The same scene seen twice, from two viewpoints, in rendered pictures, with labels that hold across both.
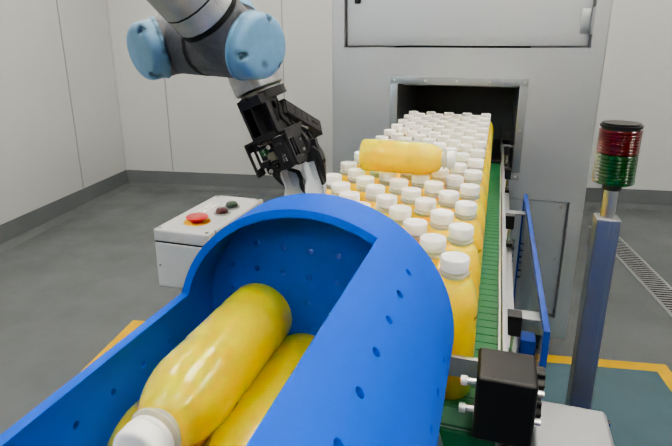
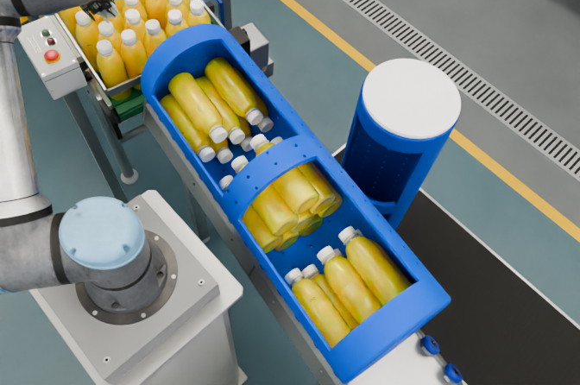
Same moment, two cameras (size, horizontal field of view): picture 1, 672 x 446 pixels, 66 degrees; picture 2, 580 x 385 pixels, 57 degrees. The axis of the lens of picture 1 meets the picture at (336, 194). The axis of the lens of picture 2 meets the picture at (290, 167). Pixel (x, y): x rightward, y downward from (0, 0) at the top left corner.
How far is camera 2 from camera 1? 1.08 m
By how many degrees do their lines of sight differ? 60
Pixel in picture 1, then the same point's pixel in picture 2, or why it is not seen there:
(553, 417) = not seen: hidden behind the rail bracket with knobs
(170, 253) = (57, 82)
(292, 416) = (276, 101)
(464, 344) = not seen: hidden behind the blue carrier
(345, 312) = (252, 72)
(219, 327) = (198, 97)
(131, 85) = not seen: outside the picture
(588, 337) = not seen: outside the picture
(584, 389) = (227, 9)
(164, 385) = (211, 120)
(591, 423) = (251, 30)
